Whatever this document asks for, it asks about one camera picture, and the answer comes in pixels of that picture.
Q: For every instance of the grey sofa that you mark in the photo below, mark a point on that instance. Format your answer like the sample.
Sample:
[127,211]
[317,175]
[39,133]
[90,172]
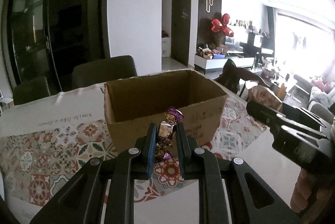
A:
[320,103]

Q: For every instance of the wooden chair right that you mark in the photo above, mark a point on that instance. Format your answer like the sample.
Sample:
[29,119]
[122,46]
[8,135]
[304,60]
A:
[231,76]

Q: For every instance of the brown cardboard box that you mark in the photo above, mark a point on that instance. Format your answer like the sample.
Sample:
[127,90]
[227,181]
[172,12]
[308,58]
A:
[130,105]

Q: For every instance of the red balloon dog decoration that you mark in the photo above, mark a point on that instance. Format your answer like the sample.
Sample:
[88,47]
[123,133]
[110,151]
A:
[221,25]

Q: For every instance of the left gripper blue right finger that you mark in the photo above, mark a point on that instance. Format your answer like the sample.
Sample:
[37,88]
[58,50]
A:
[184,152]

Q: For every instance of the dark single door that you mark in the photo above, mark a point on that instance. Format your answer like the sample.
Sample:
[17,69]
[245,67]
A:
[180,30]

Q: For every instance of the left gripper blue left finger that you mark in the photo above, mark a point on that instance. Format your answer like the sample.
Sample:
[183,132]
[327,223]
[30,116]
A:
[151,147]

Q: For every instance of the patterned floral table mat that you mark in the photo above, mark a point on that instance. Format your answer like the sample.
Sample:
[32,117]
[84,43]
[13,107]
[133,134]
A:
[38,164]

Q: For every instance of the purple gold candy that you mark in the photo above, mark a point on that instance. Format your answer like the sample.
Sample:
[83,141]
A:
[166,134]

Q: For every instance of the dark chair behind table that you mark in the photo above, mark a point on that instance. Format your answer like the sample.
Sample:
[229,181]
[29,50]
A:
[100,71]

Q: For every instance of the right hand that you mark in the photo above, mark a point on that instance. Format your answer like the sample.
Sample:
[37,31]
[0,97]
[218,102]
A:
[302,191]

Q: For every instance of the white tv cabinet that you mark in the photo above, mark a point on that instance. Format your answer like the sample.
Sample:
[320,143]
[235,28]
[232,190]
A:
[204,66]

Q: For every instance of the dark double door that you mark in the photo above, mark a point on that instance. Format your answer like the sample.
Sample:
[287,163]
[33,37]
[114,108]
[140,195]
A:
[50,38]

